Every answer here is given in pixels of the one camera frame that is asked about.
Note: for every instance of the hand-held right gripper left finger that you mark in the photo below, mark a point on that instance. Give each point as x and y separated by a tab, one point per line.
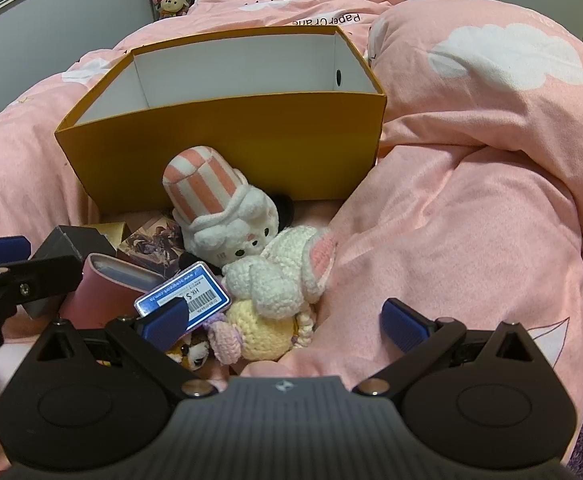
164	317

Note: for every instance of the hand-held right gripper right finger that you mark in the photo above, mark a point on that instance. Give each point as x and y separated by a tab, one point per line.
401	317

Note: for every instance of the blue white price tag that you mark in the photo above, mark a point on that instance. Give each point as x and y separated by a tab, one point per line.
199	287

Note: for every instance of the small brown plush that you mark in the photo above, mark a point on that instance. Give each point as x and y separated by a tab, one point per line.
191	355

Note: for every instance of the purple printed box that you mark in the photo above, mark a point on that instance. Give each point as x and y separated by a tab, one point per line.
146	245

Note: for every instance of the yellow crochet toy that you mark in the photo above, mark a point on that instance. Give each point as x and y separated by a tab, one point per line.
261	330

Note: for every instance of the gold box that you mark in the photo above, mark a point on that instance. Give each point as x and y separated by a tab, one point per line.
113	232

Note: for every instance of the white crochet bunny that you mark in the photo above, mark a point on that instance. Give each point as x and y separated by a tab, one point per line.
281	270

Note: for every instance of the pink striped plush toy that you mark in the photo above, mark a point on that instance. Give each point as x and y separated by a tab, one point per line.
206	180

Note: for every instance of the yellow cardboard box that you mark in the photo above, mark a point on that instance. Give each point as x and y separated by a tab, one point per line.
221	135

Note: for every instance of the black box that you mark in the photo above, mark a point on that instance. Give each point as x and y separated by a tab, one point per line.
71	242

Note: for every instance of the pink purple crochet piece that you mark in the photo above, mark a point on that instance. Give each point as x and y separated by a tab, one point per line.
220	334

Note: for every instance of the pink pouch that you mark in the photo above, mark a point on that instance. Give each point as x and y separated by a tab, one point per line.
101	295

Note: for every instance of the pink printed blanket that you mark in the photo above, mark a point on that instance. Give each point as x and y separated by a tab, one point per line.
471	210

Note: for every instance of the beige bear plush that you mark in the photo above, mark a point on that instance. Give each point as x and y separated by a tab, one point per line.
174	4

